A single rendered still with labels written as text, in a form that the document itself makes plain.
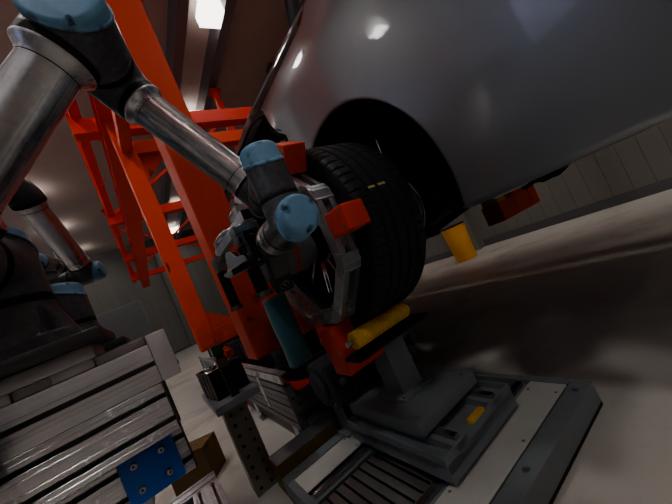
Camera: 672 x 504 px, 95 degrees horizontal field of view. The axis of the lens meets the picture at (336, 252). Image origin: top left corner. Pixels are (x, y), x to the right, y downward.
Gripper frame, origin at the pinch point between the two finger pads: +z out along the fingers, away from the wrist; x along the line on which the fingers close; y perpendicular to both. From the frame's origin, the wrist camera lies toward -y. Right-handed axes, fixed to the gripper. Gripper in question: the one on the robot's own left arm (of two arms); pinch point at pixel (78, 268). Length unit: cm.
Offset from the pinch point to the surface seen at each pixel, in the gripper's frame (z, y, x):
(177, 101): -31, -59, 62
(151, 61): -32, -79, 56
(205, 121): 236, -213, 82
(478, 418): -91, 91, 122
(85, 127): 204, -202, -44
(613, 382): -93, 101, 176
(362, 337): -82, 60, 98
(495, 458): -95, 100, 121
